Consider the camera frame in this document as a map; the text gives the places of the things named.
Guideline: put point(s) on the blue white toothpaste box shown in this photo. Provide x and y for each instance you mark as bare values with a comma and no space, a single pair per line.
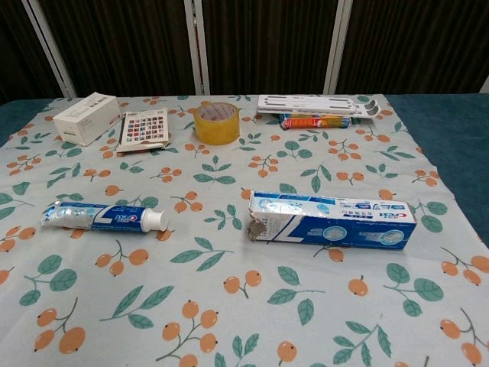
344,229

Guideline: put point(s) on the blue white toothpaste tube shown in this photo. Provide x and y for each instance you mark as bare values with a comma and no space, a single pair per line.
111,218

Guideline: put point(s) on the white cardboard box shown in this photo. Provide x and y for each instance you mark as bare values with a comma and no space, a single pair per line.
84,118

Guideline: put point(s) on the yellow packing tape roll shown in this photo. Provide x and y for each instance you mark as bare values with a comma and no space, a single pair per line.
217,128

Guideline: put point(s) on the orange blue snack packet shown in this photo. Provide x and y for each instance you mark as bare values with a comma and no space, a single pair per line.
317,122

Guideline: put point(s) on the white folding laptop stand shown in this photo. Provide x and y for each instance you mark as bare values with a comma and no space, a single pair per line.
305,104

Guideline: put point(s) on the card pack with colourful squares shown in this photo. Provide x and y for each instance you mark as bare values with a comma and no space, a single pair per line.
145,128

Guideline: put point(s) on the floral fruit print tablecloth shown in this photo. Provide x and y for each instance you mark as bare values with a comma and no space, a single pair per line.
244,298

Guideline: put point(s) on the white partition frame post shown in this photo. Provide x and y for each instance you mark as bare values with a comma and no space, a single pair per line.
196,46
338,46
51,49

